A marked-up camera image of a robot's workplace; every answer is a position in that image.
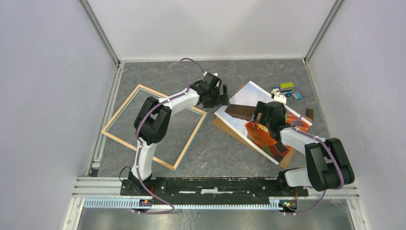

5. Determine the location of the hot air balloon photo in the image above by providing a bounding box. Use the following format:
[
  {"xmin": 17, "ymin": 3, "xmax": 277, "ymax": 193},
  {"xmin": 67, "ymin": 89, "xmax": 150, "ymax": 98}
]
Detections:
[{"xmin": 214, "ymin": 80, "xmax": 313, "ymax": 166}]

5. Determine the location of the wooden picture frame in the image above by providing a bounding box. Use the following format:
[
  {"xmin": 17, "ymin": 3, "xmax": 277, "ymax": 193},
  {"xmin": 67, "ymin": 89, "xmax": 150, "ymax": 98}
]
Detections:
[{"xmin": 101, "ymin": 84, "xmax": 207, "ymax": 171}]

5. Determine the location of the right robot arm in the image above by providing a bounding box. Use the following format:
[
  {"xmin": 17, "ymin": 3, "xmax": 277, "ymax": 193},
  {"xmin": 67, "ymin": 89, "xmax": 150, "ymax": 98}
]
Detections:
[{"xmin": 252, "ymin": 101, "xmax": 355, "ymax": 192}]

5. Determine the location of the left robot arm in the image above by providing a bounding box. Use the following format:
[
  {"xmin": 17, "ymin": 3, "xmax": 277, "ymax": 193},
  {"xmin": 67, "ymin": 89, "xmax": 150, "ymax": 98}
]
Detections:
[{"xmin": 128, "ymin": 72, "xmax": 229, "ymax": 190}]

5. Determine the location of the toy brick car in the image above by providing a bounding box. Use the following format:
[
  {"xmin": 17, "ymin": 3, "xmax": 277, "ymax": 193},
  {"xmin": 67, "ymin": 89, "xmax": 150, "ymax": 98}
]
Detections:
[{"xmin": 271, "ymin": 82, "xmax": 294, "ymax": 98}]

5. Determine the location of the small blue grey brick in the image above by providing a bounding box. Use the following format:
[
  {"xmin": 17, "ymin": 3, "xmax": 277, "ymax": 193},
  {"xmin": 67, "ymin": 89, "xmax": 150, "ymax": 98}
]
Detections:
[{"xmin": 289, "ymin": 92, "xmax": 303, "ymax": 103}]

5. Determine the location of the small brown block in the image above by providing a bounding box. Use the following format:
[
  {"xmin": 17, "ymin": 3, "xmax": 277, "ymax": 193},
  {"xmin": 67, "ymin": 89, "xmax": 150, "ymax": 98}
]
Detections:
[{"xmin": 305, "ymin": 108, "xmax": 314, "ymax": 121}]

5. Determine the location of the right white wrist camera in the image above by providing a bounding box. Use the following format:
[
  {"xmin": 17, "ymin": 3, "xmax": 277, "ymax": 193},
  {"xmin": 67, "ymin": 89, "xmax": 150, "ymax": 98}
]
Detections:
[{"xmin": 272, "ymin": 92, "xmax": 287, "ymax": 104}]

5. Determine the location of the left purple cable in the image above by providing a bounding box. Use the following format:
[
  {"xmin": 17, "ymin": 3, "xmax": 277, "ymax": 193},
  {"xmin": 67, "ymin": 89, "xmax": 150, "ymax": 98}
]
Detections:
[{"xmin": 131, "ymin": 57, "xmax": 210, "ymax": 215}]

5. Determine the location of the purple cable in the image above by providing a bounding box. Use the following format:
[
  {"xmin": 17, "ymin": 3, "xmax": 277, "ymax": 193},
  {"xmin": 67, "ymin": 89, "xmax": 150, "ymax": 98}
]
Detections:
[
  {"xmin": 276, "ymin": 87, "xmax": 345, "ymax": 217},
  {"xmin": 131, "ymin": 57, "xmax": 210, "ymax": 215}
]

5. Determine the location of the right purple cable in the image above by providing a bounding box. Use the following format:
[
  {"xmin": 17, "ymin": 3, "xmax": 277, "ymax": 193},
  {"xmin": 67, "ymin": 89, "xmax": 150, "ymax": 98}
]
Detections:
[{"xmin": 276, "ymin": 87, "xmax": 345, "ymax": 217}]

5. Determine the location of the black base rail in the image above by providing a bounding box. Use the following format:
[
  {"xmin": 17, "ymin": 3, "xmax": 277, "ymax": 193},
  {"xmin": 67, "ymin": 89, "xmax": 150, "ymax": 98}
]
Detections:
[{"xmin": 120, "ymin": 176, "xmax": 309, "ymax": 206}]

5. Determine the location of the white cable duct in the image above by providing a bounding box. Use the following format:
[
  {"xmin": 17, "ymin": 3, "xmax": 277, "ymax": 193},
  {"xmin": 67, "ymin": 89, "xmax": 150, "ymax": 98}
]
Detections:
[{"xmin": 83, "ymin": 198, "xmax": 283, "ymax": 211}]

